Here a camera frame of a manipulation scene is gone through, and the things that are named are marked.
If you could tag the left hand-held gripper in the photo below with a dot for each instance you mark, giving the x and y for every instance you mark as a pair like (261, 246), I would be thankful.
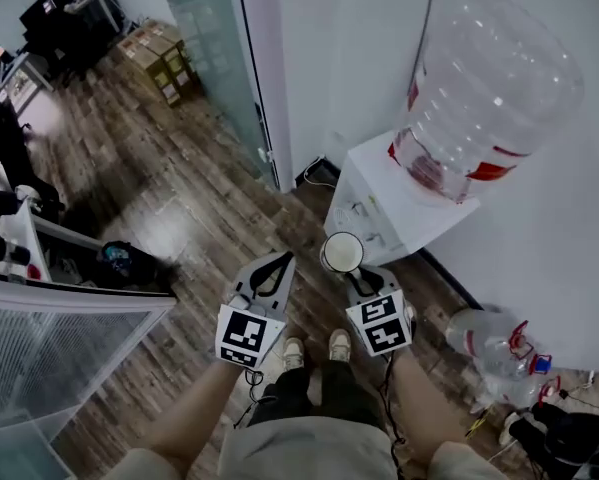
(246, 333)

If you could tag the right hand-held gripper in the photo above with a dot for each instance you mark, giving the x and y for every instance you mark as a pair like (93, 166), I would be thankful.
(381, 325)

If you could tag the white cup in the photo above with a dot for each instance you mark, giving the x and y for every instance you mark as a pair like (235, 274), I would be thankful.
(342, 253)

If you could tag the white water dispenser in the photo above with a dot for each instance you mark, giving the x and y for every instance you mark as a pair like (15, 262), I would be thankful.
(379, 188)

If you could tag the person's right forearm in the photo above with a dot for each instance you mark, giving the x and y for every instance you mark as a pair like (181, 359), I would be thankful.
(424, 403)

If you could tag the person's left forearm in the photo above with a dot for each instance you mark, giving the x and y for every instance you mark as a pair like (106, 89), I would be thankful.
(199, 408)

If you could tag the empty clear water jug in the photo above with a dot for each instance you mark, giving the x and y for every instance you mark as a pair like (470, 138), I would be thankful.
(484, 333)
(514, 378)

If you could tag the large clear water jug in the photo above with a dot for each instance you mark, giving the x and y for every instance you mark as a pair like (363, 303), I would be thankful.
(494, 93)

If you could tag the person's right beige shoe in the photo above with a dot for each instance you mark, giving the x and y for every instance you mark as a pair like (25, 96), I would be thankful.
(340, 345)

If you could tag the person's beige shoe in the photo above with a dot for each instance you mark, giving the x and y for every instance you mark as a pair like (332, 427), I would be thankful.
(293, 354)
(340, 345)

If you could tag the person's left beige shoe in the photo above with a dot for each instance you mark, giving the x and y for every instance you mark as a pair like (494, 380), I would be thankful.
(293, 354)

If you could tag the person's black trousers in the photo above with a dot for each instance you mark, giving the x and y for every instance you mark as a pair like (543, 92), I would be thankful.
(324, 393)

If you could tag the black backpack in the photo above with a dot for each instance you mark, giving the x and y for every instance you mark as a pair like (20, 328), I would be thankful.
(129, 263)

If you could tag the person's beige shirt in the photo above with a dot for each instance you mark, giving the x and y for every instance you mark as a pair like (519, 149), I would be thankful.
(309, 450)

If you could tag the frosted glass door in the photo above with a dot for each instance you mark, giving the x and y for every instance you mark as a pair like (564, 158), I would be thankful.
(219, 58)

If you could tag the cardboard box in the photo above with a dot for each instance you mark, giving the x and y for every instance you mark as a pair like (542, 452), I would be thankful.
(179, 38)
(149, 63)
(171, 53)

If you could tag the black bag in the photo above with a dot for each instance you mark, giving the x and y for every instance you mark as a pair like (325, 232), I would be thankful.
(569, 438)

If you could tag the white desk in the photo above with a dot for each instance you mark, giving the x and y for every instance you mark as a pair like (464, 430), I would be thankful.
(21, 80)

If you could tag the black monitor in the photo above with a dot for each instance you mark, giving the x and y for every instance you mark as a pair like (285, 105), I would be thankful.
(49, 10)

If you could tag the glass partition with white frame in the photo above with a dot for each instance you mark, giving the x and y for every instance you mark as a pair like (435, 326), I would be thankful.
(44, 348)

